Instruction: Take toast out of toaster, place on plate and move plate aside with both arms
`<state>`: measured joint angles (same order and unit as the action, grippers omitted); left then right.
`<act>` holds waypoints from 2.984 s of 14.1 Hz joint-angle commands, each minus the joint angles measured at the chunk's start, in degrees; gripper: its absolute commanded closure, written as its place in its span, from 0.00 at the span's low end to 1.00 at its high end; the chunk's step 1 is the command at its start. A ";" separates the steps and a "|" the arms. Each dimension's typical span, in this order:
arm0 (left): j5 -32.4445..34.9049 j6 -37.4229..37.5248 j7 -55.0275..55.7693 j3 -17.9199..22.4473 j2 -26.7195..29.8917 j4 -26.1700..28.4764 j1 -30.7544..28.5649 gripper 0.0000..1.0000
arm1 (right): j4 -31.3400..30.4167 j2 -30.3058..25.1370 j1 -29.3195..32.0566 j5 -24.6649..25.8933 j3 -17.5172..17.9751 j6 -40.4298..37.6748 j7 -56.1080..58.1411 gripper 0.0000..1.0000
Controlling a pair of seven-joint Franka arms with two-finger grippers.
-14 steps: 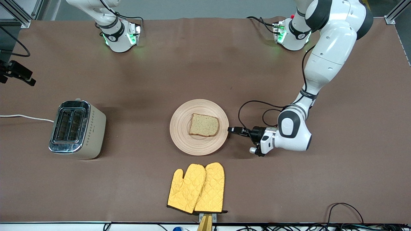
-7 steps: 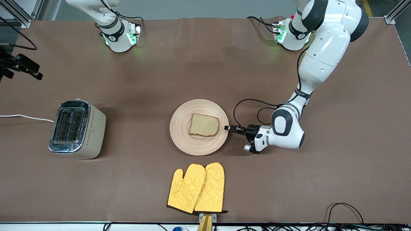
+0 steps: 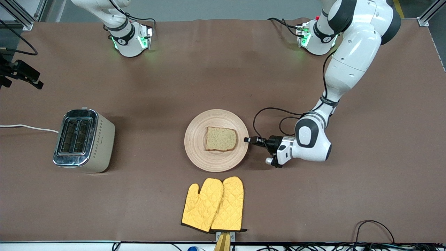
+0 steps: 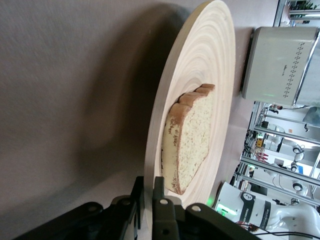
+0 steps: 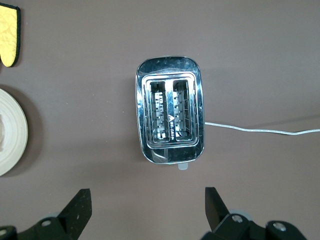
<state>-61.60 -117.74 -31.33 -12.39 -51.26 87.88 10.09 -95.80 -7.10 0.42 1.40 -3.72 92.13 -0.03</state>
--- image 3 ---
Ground brown toast slice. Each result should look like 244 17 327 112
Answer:
206 127 238 152

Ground round wooden plate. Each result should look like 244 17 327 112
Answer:
184 109 249 173

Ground brown table cover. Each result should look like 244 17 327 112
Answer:
0 17 446 243

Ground yellow quilted oven mitt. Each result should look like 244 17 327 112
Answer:
181 178 224 233
210 176 247 232

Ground cream and chrome toaster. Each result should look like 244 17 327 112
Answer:
52 107 116 174

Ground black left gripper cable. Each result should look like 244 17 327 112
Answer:
252 49 338 144
278 116 301 136

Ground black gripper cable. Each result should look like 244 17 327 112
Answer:
0 18 38 56
278 116 301 136
252 49 338 144

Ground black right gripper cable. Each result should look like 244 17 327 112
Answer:
0 18 38 56

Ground white toaster power cable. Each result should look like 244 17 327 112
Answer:
0 124 59 134

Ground aluminium frame post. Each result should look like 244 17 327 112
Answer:
417 0 446 27
0 0 46 31

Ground tangled black floor cables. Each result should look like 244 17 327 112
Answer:
256 242 446 251

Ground black looped cable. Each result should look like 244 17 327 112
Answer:
353 220 396 244

